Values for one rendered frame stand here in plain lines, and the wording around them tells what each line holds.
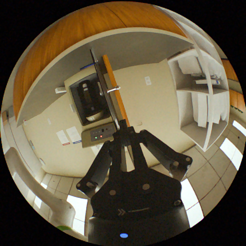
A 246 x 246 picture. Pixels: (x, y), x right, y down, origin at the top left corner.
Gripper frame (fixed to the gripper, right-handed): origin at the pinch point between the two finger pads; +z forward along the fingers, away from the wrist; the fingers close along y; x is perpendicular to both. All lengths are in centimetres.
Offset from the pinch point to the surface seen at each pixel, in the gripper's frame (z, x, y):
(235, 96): 33, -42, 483
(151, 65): 88, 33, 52
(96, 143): 33.2, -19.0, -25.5
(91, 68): 44, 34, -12
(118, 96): 35.1, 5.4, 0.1
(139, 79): 87, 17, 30
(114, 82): 35.2, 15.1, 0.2
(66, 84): 44, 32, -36
